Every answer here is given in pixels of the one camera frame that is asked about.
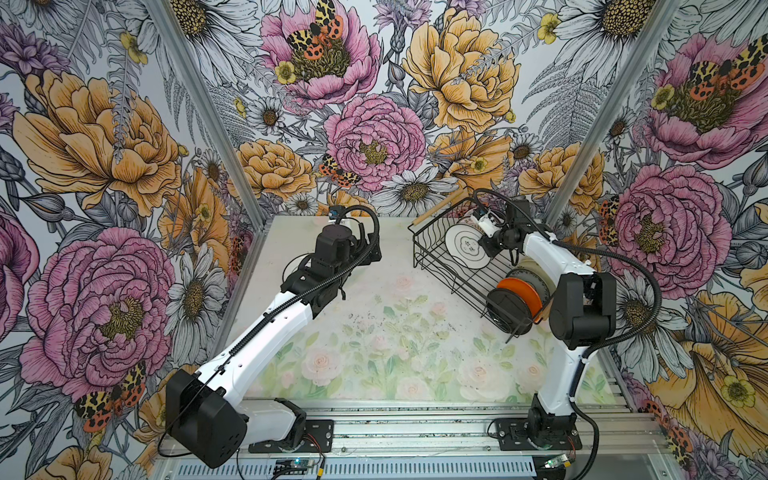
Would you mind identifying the large white green-lined plate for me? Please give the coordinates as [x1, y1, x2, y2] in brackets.
[444, 224, 491, 270]

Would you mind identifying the white vented cable duct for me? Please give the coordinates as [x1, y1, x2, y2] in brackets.
[164, 456, 536, 479]

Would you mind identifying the black plate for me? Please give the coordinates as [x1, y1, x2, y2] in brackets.
[486, 288, 533, 336]

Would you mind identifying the black wire dish rack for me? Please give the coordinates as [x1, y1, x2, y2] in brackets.
[408, 199, 554, 337]

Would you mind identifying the beige green rimmed plate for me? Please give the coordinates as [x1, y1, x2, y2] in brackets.
[518, 257, 556, 303]

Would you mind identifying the orange plate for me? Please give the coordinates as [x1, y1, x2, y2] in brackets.
[497, 277, 544, 318]

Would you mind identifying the right green circuit board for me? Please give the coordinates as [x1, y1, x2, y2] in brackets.
[542, 454, 571, 469]

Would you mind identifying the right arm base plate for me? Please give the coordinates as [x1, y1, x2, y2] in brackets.
[490, 414, 583, 451]

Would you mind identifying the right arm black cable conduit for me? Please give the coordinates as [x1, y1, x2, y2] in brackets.
[470, 188, 663, 480]

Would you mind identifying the aluminium mounting rail frame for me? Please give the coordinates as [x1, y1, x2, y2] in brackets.
[157, 383, 670, 463]

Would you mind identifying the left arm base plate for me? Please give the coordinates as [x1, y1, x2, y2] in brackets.
[247, 419, 335, 454]

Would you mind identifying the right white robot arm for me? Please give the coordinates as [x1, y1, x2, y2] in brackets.
[472, 200, 616, 445]

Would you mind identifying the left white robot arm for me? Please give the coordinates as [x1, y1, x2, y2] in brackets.
[162, 205, 382, 469]

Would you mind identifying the green circuit board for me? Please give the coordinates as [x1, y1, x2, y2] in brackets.
[272, 458, 319, 477]
[542, 454, 571, 469]

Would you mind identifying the left green circuit board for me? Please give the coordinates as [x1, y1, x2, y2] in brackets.
[272, 458, 319, 477]

